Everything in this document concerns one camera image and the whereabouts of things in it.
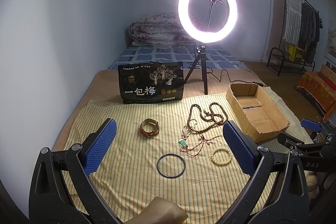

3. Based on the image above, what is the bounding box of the black clothes rack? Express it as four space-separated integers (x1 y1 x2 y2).
266 0 323 76

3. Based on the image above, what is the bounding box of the left gloved hand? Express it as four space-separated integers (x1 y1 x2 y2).
126 197 189 224

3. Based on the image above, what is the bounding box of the red string pearl necklace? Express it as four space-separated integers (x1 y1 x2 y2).
179 134 224 159

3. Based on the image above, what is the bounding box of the cream bead bracelet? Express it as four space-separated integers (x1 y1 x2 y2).
210 148 234 167

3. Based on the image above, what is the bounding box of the tan blanket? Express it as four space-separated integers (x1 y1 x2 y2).
53 69 262 151

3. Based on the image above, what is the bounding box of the brown cardboard box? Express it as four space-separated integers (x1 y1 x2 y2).
226 83 290 143

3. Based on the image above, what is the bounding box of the orange wooden crate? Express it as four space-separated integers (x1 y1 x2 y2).
295 63 335 120

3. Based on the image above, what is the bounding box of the striped yellow cloth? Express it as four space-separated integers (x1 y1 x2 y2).
61 87 314 224

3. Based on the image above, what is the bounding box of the black power cable with switch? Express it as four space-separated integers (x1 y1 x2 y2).
207 69 266 87

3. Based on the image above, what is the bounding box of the folded floral quilt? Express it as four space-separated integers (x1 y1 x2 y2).
129 12 195 46

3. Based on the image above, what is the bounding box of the green pendant charm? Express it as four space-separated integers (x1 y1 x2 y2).
178 138 188 148

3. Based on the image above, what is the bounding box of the white ring light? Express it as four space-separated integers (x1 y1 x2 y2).
177 0 238 44

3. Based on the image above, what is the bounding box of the yellow box on rack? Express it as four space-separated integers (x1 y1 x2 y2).
288 44 305 63

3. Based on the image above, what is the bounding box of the red strap wristwatch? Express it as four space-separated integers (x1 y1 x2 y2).
139 118 159 138

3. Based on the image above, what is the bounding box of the long wooden bead necklace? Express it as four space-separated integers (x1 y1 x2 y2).
186 101 228 132

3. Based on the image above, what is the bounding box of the black snack bag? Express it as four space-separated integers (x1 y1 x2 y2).
118 62 184 104

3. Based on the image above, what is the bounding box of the blue patterned bed sheet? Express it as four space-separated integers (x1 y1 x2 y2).
109 44 247 71

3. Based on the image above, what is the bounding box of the black tripod stand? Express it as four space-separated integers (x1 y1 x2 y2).
183 0 224 95

